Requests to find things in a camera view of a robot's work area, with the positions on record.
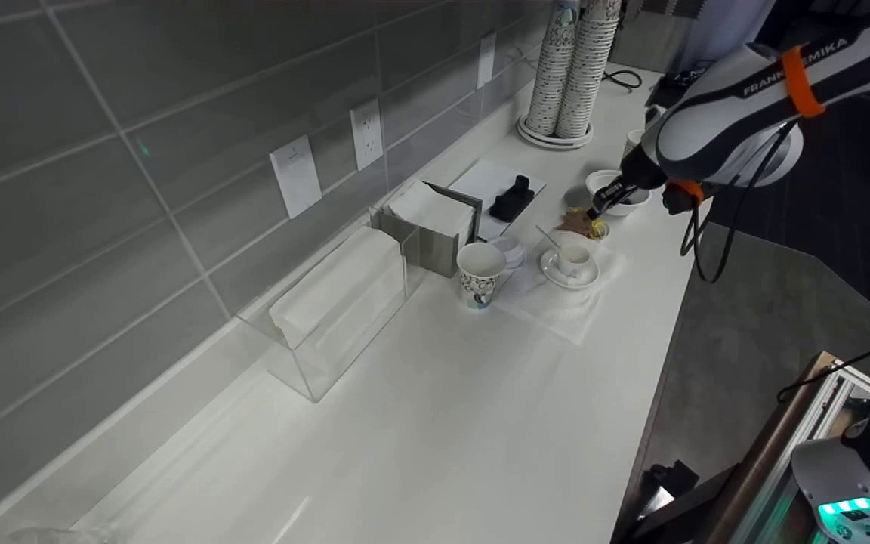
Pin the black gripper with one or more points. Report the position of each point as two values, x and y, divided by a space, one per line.
643 172

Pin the brown packet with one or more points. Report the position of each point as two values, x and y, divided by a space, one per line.
594 225

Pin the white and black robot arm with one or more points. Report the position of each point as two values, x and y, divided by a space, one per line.
758 106

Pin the white round cup stack base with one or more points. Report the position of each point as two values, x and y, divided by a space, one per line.
545 138

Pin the speckled paper cup stack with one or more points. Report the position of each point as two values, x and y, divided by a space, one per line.
594 64
553 64

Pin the white cup with black pattern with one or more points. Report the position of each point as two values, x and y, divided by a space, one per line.
481 274

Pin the metal napkin holder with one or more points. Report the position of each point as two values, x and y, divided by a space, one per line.
432 229

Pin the pale stirrer stick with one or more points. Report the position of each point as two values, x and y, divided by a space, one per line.
547 236

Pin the small black object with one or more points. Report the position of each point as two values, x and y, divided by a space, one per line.
513 197

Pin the white paper sheet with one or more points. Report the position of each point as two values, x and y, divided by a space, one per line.
475 184

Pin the clear acrylic box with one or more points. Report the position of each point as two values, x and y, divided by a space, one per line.
341 304

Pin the black box with white label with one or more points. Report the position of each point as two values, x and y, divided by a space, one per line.
657 494

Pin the grey device with green light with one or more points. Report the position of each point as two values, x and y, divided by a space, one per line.
859 484

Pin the white wall outlet plate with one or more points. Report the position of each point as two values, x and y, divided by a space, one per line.
487 62
366 133
298 176

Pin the wooden frame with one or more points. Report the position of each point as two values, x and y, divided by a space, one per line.
786 434

